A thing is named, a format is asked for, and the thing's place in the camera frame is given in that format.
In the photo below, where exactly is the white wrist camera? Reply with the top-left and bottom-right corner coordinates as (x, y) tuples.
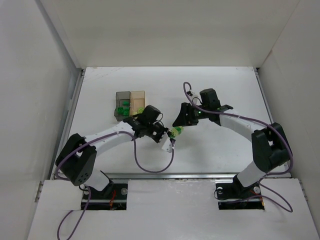
(187, 90), (202, 105)
(161, 135), (176, 153)

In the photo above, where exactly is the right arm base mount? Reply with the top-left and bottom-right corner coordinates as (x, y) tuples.
(214, 182), (265, 210)

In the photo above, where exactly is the green square lego brick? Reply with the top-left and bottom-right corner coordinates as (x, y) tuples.
(117, 107), (124, 115)

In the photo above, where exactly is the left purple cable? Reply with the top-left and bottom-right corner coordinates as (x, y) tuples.
(55, 132), (177, 240)

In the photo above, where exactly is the striped green lego stack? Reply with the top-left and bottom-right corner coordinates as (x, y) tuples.
(170, 126), (184, 138)

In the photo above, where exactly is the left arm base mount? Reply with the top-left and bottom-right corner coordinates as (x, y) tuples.
(86, 182), (128, 211)

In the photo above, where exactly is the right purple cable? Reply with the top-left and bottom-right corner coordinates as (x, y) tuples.
(183, 81), (294, 213)

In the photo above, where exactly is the long green lego brick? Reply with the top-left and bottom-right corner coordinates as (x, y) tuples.
(123, 107), (130, 116)

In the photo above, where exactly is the pale yellow lego brick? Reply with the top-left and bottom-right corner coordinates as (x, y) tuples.
(137, 107), (145, 114)

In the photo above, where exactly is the metal table edge rail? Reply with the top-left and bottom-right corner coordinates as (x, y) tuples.
(106, 173), (235, 180)

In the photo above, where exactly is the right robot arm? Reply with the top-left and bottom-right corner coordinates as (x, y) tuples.
(172, 88), (293, 198)

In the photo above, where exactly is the grey transparent container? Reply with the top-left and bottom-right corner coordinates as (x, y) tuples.
(114, 91), (131, 122)

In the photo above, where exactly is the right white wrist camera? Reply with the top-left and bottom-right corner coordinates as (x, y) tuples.
(187, 90), (202, 105)

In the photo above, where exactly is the purple cable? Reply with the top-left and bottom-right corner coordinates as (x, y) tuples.
(55, 132), (177, 240)
(183, 81), (294, 213)

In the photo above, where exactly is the orange transparent container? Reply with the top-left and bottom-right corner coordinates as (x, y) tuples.
(130, 90), (146, 116)

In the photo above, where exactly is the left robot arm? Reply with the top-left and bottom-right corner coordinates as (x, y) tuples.
(55, 105), (175, 197)

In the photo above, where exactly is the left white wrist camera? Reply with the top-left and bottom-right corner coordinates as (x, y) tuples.
(161, 135), (176, 153)

